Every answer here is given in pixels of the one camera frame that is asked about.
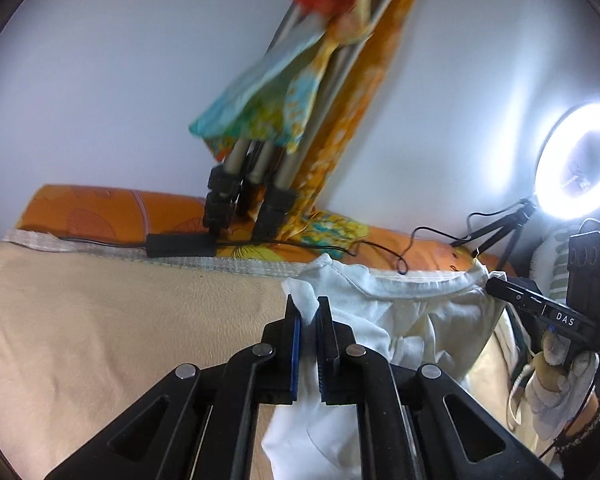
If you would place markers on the person's right hand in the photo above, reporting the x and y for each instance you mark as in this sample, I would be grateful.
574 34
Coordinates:
555 395

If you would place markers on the orange patterned cloth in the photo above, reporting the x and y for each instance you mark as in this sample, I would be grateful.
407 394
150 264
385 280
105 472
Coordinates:
360 110

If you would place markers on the green striped white pillow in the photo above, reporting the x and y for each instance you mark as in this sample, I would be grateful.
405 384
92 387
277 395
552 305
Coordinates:
555 265

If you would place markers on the pale checked sheet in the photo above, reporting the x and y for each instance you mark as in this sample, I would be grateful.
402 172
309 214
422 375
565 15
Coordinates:
80 246

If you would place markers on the person's right forearm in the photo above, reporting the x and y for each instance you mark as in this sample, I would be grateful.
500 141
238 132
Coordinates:
595 440

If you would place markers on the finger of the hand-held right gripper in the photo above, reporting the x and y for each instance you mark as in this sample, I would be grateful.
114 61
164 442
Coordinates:
510 291

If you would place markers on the orange bed sheet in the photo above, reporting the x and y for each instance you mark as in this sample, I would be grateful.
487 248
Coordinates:
105 210

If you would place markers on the white t-shirt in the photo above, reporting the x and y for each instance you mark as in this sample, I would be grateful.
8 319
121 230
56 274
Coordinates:
420 320

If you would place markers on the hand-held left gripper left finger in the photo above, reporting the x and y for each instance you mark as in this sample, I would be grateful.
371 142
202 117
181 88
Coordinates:
294 350

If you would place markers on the beige blanket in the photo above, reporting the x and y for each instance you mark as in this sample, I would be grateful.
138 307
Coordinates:
105 335

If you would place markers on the folded silver tripod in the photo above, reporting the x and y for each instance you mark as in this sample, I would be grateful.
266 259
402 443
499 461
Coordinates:
285 170

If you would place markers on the colourful floral cloth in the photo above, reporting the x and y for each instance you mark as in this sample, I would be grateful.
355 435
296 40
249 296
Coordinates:
260 100

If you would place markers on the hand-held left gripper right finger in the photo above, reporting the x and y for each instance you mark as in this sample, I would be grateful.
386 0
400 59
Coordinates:
322 350

